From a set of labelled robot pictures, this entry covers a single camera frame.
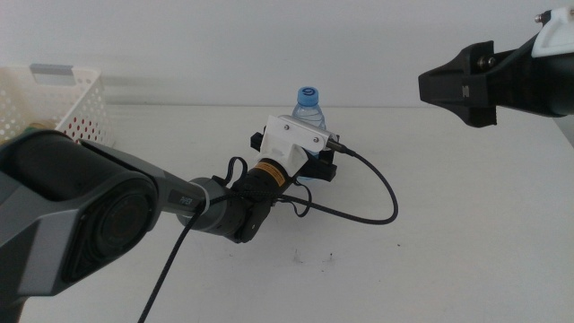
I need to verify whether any white perforated plastic basket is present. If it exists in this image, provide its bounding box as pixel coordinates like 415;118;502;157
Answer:
0;64;116;147

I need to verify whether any thin black cable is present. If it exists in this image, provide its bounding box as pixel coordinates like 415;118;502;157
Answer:
213;155;314;219

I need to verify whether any black braided cable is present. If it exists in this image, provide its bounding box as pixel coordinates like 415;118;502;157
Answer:
136;138;400;323

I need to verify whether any clear water bottle blue cap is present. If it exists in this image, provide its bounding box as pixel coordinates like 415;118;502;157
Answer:
291;85;327;183

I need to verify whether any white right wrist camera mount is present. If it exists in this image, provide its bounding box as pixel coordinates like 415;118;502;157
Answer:
531;6;574;58

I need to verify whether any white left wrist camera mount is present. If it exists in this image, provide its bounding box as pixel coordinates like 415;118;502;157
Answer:
258;114;341;179

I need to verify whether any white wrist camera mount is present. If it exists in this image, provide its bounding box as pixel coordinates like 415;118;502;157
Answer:
258;114;341;179
531;6;574;58

